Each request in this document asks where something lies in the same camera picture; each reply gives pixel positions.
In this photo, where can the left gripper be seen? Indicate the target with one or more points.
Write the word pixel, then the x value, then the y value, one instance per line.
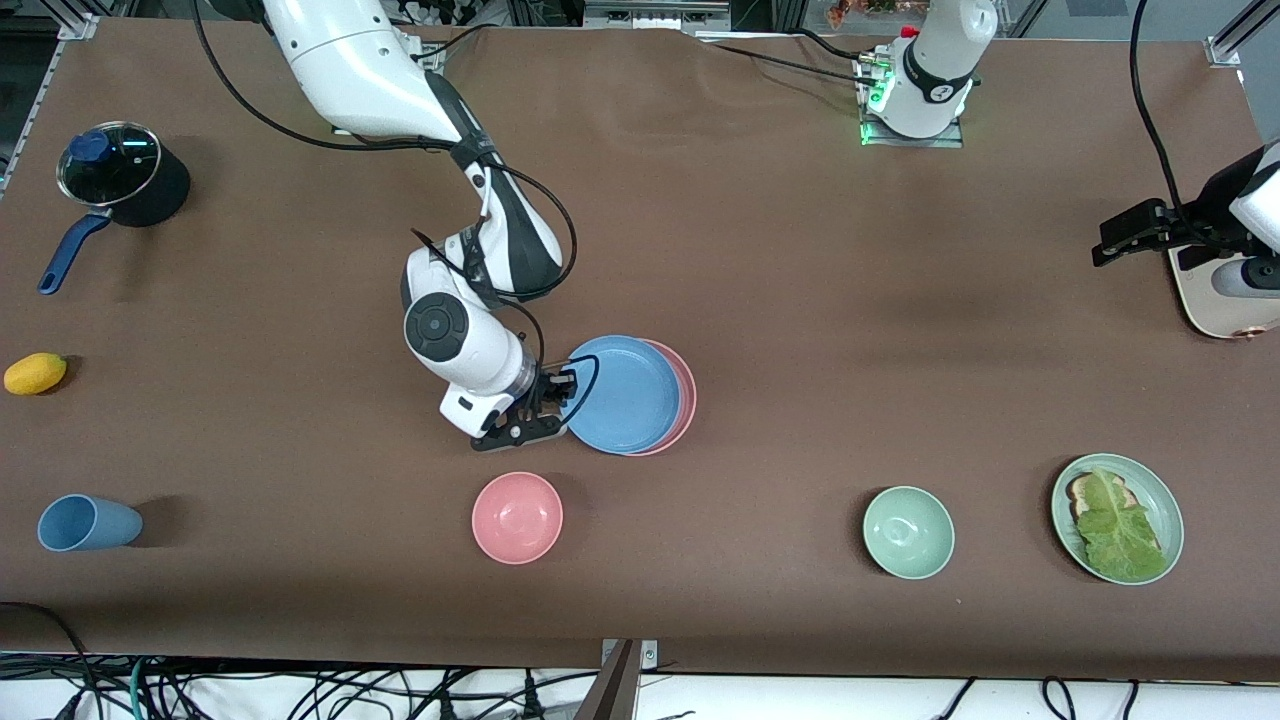
pixel 1190 228

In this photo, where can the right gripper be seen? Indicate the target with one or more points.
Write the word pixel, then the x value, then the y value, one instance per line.
pixel 546 388

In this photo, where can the wide blue shallow bowl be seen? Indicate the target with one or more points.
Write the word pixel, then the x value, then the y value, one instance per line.
pixel 625 395

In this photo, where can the wide pink shallow bowl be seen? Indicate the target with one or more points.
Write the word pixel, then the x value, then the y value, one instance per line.
pixel 686 400

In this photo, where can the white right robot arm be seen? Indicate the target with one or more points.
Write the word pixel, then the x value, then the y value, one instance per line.
pixel 350 60

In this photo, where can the beige toaster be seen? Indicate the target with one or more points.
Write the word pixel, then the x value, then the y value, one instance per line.
pixel 1215 310

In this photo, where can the small pink deep bowl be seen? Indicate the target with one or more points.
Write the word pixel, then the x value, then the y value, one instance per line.
pixel 517 518

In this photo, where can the brown table cover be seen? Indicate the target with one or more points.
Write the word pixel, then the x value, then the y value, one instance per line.
pixel 800 300

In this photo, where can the toasted bread slice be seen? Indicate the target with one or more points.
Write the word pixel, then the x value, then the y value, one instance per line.
pixel 1080 492

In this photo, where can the wide green shallow bowl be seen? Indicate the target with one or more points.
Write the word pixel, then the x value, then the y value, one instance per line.
pixel 1165 510

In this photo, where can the green lettuce leaf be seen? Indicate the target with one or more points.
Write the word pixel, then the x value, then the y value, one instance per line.
pixel 1120 535

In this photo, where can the orange artificial flowers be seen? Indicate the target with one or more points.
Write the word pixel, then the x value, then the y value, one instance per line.
pixel 860 10

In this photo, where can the small green deep bowl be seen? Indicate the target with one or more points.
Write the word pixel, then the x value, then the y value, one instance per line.
pixel 908 532

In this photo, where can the grey metal box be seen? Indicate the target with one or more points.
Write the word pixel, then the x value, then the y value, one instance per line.
pixel 655 12

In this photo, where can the blue plastic cup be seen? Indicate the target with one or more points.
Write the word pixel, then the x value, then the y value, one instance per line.
pixel 85 523

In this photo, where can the glass lid with blue knob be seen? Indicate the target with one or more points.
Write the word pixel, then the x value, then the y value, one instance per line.
pixel 110 160

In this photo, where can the yellow lemon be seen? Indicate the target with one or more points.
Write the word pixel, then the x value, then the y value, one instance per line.
pixel 35 373

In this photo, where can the aluminium frame rail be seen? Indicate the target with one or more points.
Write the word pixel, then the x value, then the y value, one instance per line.
pixel 78 27
pixel 1235 40

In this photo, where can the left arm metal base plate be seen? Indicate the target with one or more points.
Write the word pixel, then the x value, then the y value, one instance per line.
pixel 912 140

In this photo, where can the silver table clamp bracket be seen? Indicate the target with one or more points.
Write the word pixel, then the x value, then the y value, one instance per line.
pixel 648 654

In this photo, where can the dark brown post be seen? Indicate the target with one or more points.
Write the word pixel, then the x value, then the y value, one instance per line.
pixel 612 690

